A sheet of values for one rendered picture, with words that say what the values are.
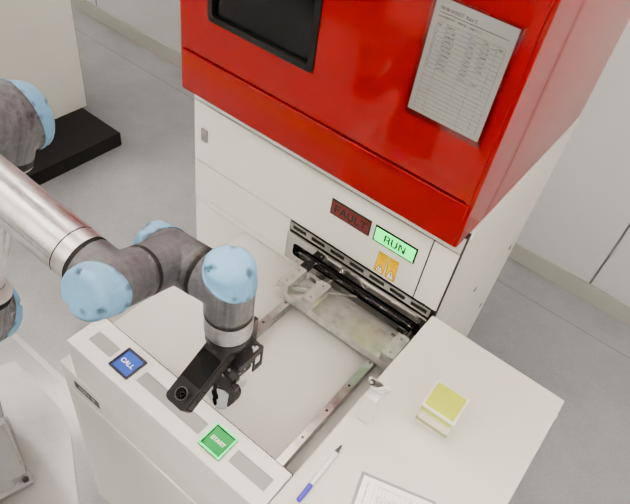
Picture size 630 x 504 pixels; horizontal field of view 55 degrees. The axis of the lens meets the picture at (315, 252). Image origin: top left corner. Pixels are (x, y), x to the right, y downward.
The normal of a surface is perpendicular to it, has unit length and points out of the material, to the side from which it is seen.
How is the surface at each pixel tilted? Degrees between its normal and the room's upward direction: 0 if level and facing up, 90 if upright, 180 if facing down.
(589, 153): 90
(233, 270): 1
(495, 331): 0
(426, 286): 90
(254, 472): 0
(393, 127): 90
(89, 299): 69
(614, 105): 90
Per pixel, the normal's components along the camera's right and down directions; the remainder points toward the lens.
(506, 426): 0.13, -0.69
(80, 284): -0.44, 0.27
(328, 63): -0.61, 0.50
